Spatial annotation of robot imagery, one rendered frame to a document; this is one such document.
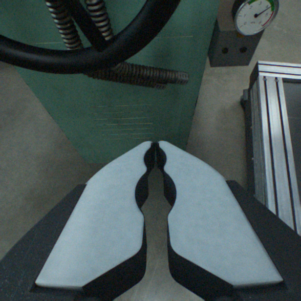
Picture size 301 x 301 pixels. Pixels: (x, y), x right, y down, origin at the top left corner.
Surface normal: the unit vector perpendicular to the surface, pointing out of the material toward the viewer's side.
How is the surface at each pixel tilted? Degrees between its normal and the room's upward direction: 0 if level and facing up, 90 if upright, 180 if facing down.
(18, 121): 0
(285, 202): 0
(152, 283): 0
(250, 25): 90
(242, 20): 90
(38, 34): 90
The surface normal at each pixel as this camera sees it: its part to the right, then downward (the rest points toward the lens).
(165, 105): 0.01, 0.88
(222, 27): -0.04, -0.47
